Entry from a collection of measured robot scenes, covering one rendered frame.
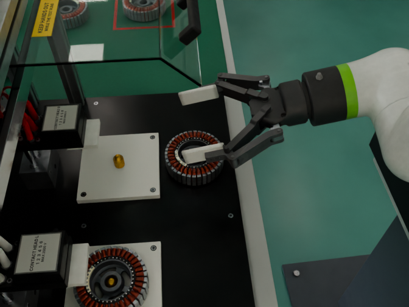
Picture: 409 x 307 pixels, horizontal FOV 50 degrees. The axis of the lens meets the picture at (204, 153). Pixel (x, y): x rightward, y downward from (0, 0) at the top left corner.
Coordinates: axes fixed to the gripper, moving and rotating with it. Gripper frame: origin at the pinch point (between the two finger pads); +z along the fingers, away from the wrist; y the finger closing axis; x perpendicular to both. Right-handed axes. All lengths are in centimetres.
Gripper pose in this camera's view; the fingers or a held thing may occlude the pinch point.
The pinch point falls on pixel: (188, 125)
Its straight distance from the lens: 77.4
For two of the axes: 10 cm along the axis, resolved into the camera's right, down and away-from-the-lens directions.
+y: -0.8, -7.9, 6.1
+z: -9.7, 2.0, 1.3
